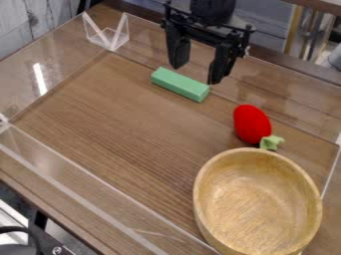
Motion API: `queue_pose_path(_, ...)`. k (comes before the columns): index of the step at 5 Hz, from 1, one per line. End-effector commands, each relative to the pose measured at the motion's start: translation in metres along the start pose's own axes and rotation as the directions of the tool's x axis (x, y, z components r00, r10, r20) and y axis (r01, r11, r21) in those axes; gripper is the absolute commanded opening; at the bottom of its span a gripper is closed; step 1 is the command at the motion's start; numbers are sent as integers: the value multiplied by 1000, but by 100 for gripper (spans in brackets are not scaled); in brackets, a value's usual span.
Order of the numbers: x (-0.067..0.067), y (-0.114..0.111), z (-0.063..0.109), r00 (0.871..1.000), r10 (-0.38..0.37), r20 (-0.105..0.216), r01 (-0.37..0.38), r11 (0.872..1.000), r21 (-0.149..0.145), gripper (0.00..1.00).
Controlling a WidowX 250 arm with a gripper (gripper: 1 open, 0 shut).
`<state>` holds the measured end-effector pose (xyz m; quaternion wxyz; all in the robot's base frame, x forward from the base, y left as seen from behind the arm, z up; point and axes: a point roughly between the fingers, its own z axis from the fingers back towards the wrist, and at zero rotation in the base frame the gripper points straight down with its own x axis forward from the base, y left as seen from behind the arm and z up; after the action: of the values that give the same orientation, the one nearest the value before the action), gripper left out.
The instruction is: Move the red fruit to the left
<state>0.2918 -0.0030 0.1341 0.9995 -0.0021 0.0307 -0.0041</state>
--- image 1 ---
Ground clear acrylic corner bracket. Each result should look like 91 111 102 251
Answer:
81 12 130 52

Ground round wooden bowl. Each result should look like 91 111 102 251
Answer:
192 147 322 255

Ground clear acrylic tray walls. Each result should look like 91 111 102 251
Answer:
0 7 341 255

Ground green rectangular block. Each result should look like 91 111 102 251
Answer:
151 67 210 103

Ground red plush strawberry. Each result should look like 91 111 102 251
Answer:
233 105 285 150

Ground wooden chair frame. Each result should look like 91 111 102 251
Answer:
282 0 341 62

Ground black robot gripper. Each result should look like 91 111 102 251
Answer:
162 0 255 85

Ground black cable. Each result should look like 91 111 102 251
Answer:
0 225 44 255

